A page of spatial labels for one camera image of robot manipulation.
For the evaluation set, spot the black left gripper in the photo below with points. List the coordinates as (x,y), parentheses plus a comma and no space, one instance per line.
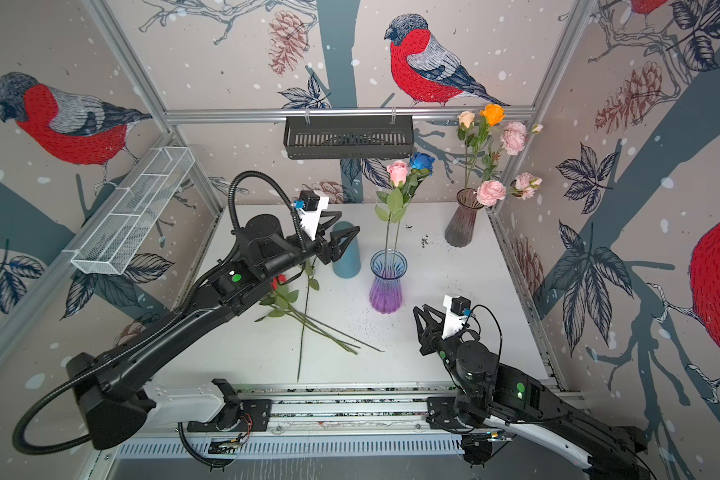
(331,248)

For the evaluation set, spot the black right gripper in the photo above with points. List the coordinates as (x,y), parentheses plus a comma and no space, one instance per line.
(429,339)

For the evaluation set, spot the blue purple glass vase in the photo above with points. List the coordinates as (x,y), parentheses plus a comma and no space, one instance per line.
(388,268)

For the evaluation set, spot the red artificial rose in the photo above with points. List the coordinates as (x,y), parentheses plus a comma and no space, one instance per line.
(310,273)
(281,303)

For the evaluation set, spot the pink artificial rose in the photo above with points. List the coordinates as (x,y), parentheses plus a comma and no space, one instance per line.
(393,203)

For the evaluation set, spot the pink grey glass vase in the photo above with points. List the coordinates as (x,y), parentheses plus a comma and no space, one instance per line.
(459,232)

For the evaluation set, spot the blue artificial rose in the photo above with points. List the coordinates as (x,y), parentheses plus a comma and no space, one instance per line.
(421,168)

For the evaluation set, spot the pink peony spray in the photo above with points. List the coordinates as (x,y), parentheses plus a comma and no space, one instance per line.
(515,136)
(524,187)

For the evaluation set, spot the cream peach artificial rose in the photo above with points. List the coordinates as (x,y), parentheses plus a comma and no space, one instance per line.
(466,121)

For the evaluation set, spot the orange artificial rose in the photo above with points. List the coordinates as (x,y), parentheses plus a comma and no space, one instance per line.
(487,149)

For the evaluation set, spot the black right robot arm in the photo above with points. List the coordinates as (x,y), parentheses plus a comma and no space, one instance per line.
(491,394)

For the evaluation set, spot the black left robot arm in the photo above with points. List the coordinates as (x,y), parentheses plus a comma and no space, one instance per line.
(109,388)

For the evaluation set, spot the teal ceramic vase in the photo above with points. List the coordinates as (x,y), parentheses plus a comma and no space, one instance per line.
(350,263)

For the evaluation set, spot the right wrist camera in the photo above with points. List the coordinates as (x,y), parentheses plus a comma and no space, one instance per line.
(458,310)

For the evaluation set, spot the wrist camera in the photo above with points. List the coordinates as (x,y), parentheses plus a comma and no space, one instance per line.
(309,206)
(458,310)

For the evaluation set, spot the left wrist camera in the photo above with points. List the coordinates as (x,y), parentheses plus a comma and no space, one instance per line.
(309,206)

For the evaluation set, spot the black hanging wire basket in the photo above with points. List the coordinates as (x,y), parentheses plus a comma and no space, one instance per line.
(349,137)

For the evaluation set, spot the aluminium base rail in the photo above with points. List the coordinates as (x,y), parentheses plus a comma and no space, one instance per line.
(290,424)

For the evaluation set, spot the white wire mesh shelf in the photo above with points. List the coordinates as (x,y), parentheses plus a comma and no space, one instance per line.
(118,236)

